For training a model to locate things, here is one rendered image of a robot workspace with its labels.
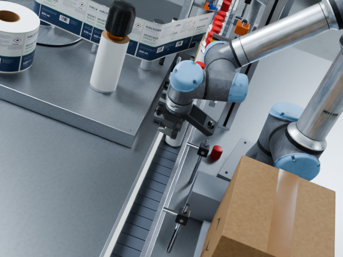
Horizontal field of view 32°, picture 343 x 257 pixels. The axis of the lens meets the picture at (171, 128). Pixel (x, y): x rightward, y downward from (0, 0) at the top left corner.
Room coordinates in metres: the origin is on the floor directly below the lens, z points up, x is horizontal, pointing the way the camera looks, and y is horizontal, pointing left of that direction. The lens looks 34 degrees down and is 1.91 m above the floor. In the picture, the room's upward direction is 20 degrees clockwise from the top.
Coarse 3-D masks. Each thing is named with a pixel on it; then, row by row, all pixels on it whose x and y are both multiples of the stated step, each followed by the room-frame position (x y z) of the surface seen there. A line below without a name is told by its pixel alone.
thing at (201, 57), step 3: (210, 39) 1.83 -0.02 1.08; (207, 42) 1.82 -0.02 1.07; (201, 48) 1.84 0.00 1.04; (204, 48) 1.83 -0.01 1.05; (201, 51) 1.82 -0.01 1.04; (204, 51) 1.82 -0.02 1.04; (201, 54) 1.82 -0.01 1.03; (198, 57) 1.83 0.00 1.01; (201, 57) 1.81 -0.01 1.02; (198, 60) 1.82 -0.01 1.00; (201, 60) 1.81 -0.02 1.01; (204, 63) 1.81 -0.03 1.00; (204, 69) 1.81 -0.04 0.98
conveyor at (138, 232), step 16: (224, 32) 2.41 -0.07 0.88; (160, 144) 1.45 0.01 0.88; (160, 160) 1.38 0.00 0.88; (160, 176) 1.30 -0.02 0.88; (144, 192) 1.22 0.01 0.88; (160, 192) 1.24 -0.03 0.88; (144, 208) 1.16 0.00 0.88; (128, 224) 1.08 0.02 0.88; (144, 224) 1.10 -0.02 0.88; (128, 240) 1.03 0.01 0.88; (144, 240) 1.05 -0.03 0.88; (112, 256) 0.96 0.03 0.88; (128, 256) 0.98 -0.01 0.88
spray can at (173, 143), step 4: (184, 124) 1.46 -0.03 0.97; (184, 128) 1.47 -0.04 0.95; (180, 132) 1.46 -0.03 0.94; (184, 132) 1.47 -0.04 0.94; (168, 136) 1.46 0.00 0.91; (180, 136) 1.46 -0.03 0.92; (164, 140) 1.47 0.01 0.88; (168, 140) 1.46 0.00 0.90; (172, 140) 1.46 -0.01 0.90; (176, 140) 1.46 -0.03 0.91; (180, 140) 1.47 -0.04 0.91; (168, 144) 1.46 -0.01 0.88; (172, 144) 1.46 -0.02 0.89; (176, 144) 1.46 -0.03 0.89; (180, 144) 1.48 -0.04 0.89
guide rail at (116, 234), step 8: (160, 136) 1.44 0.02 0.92; (152, 152) 1.35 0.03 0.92; (144, 168) 1.27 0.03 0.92; (144, 176) 1.24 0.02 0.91; (136, 184) 1.20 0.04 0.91; (136, 192) 1.16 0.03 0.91; (128, 208) 1.10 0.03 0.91; (120, 224) 1.03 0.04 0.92; (120, 232) 1.03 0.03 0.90; (112, 240) 0.98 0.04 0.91; (112, 248) 0.95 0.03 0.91; (104, 256) 0.92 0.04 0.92
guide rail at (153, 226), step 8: (200, 104) 1.62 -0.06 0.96; (184, 144) 1.37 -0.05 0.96; (176, 160) 1.29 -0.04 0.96; (176, 168) 1.26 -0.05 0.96; (168, 184) 1.18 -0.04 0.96; (168, 192) 1.15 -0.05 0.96; (160, 208) 1.08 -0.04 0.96; (152, 224) 1.02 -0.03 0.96; (152, 232) 1.00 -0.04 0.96; (144, 248) 0.94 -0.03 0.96; (144, 256) 0.92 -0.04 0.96
